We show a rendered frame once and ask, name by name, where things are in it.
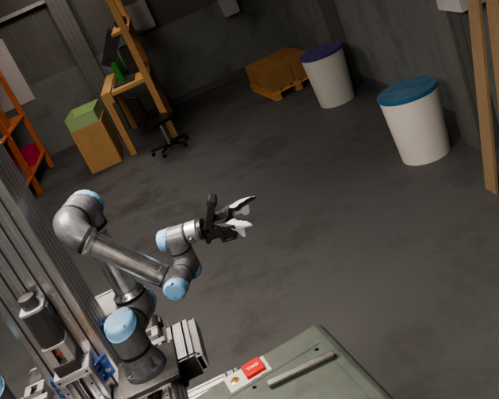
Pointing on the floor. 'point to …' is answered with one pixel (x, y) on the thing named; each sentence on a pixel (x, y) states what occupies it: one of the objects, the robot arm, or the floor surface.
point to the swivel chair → (154, 121)
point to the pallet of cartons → (277, 73)
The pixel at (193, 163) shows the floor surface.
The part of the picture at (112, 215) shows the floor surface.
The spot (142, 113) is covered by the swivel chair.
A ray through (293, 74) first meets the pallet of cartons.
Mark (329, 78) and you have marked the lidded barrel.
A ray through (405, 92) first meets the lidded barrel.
